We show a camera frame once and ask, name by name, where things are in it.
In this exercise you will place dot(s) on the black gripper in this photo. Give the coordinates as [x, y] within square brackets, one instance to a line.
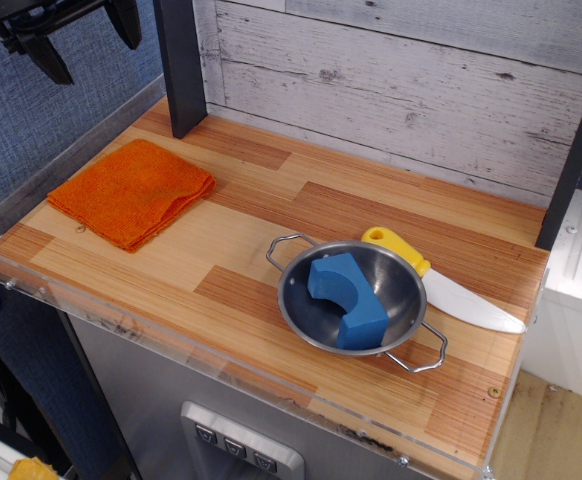
[23, 18]

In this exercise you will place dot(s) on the yellow handled white knife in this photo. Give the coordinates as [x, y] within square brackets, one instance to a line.
[442, 292]

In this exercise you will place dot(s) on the folded orange rag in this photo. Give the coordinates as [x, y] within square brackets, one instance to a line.
[133, 194]

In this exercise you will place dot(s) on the clear acrylic front guard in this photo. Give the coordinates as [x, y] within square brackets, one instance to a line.
[353, 397]

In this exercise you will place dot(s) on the blue arch wooden block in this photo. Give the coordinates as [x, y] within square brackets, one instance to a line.
[340, 280]

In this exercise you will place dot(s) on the grey metal cabinet front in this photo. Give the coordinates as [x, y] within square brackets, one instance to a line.
[146, 390]

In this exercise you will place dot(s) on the grey button control panel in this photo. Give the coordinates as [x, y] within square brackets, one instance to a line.
[222, 448]

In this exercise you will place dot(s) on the white ribbed side cabinet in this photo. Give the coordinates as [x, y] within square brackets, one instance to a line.
[553, 346]

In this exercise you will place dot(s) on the dark left shelf post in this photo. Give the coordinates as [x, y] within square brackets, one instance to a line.
[181, 62]

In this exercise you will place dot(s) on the dark shelf post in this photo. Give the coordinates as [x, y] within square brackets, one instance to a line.
[181, 62]
[562, 195]

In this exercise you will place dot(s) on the steel bowl with wire handles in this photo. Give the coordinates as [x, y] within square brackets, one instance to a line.
[394, 281]

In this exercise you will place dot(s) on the dark right shelf post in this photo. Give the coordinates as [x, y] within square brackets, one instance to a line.
[562, 195]

